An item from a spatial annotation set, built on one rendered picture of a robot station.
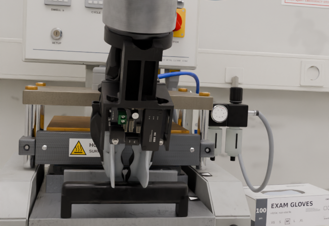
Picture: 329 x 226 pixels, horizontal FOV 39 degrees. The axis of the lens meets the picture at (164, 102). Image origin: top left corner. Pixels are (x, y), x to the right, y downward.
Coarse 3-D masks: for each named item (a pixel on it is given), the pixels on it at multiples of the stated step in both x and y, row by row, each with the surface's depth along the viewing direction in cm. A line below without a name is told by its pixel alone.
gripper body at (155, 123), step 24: (120, 48) 45; (144, 48) 49; (168, 48) 47; (120, 72) 46; (144, 72) 47; (120, 96) 46; (144, 96) 46; (168, 96) 48; (120, 120) 47; (144, 120) 46; (144, 144) 48; (168, 144) 48
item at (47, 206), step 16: (64, 176) 60; (80, 176) 60; (96, 176) 60; (160, 176) 62; (176, 176) 62; (192, 192) 67; (48, 208) 56; (80, 208) 57; (96, 208) 57; (112, 208) 58; (128, 208) 58; (144, 208) 58; (160, 208) 59; (192, 208) 59; (32, 224) 52; (48, 224) 53; (64, 224) 53; (80, 224) 53; (96, 224) 54; (112, 224) 54; (128, 224) 54; (144, 224) 55; (160, 224) 55; (176, 224) 55; (192, 224) 56; (208, 224) 56
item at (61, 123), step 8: (56, 120) 74; (64, 120) 74; (72, 120) 75; (80, 120) 75; (88, 120) 76; (168, 120) 82; (48, 128) 64; (56, 128) 65; (64, 128) 65; (72, 128) 65; (80, 128) 65; (88, 128) 65; (176, 128) 70; (184, 128) 70
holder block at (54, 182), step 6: (48, 168) 68; (48, 174) 64; (54, 174) 64; (60, 174) 64; (180, 174) 67; (186, 174) 68; (48, 180) 63; (54, 180) 64; (60, 180) 64; (180, 180) 67; (186, 180) 67; (48, 186) 64; (54, 186) 64; (60, 186) 64; (48, 192) 64; (54, 192) 64; (60, 192) 64
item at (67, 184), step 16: (64, 192) 53; (80, 192) 53; (96, 192) 53; (112, 192) 54; (128, 192) 54; (144, 192) 54; (160, 192) 55; (176, 192) 55; (64, 208) 53; (176, 208) 57
